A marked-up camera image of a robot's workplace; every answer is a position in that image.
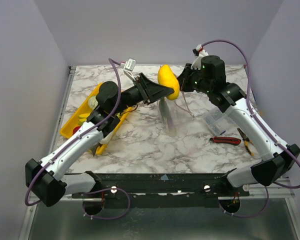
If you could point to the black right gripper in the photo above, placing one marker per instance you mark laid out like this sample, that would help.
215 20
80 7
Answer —
185 80

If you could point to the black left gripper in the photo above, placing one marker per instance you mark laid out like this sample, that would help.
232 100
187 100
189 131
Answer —
151 91

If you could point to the clear zip top bag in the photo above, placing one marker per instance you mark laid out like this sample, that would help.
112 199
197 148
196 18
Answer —
181 115

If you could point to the green toy scallion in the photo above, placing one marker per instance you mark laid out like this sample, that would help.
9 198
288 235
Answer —
162 104

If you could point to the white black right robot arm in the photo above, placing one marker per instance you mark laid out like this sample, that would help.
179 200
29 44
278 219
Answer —
277 157

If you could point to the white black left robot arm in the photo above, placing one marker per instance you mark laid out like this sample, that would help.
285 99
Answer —
46 178

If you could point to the clear plastic screw box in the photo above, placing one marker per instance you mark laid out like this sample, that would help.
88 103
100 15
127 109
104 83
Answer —
217 122

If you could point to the green toy cabbage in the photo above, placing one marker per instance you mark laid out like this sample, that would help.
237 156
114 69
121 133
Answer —
92 102

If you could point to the green toy celery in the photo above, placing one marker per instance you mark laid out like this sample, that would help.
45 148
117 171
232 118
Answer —
107 138

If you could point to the red black utility knife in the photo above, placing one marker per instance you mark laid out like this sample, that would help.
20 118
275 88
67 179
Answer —
225 140

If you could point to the yellow black pliers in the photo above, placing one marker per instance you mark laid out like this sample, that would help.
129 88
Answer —
246 141

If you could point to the grey toy fish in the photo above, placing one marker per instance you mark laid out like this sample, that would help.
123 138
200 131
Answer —
96 149

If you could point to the red toy tomato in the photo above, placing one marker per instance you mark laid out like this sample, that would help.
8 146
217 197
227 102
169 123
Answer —
76 129

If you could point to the yellow plastic tray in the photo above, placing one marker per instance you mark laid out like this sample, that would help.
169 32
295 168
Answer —
67 129

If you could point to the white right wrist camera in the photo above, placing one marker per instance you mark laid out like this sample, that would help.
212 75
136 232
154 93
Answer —
199 53

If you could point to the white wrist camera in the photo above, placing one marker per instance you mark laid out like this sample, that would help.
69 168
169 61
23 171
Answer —
128 67
199 53

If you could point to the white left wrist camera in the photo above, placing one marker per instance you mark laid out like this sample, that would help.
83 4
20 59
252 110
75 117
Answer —
128 67

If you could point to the black mounting rail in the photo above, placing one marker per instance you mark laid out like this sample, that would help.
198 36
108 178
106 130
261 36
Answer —
159 190

